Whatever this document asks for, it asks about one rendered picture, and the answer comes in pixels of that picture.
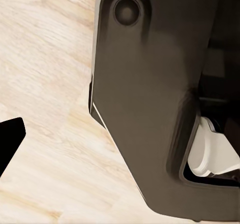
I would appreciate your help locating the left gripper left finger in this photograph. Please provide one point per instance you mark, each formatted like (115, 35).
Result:
(12, 133)

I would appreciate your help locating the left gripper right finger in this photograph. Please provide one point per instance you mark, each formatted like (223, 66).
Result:
(232, 133)

